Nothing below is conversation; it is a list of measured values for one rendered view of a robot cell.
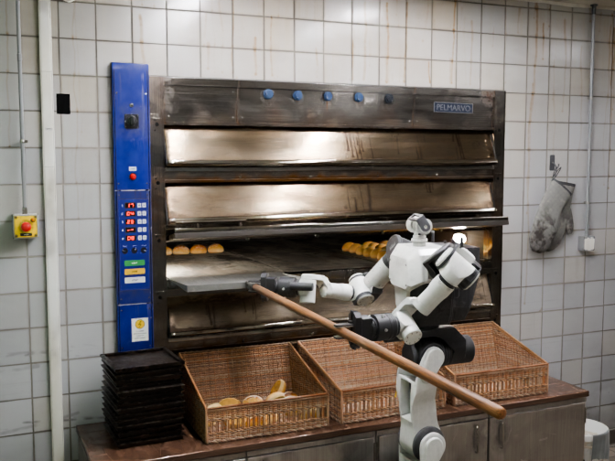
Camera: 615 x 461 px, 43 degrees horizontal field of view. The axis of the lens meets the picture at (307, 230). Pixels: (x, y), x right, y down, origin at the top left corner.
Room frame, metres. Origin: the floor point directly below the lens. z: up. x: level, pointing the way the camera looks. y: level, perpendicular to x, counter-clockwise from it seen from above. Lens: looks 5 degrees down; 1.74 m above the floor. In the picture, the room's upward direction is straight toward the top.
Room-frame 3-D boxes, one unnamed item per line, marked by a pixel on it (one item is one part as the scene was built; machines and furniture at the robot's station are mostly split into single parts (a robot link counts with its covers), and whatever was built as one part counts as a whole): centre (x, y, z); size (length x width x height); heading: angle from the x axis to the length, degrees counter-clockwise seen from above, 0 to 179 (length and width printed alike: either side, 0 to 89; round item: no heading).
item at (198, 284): (3.51, 0.32, 1.19); 0.55 x 0.36 x 0.03; 113
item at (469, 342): (3.04, -0.52, 1.00); 0.28 x 0.13 x 0.18; 113
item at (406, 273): (3.02, -0.50, 1.27); 0.34 x 0.30 x 0.36; 15
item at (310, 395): (3.38, 0.25, 0.72); 0.56 x 0.49 x 0.28; 113
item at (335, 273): (3.88, -0.17, 1.16); 1.80 x 0.06 x 0.04; 114
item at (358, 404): (3.62, -0.30, 0.72); 0.56 x 0.49 x 0.28; 115
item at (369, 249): (4.50, -0.54, 1.21); 0.61 x 0.48 x 0.06; 24
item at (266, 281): (3.26, 0.13, 1.19); 0.12 x 0.10 x 0.13; 78
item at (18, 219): (3.21, 1.17, 1.46); 0.10 x 0.07 x 0.10; 114
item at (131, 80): (4.29, 1.15, 1.07); 1.93 x 0.16 x 2.15; 24
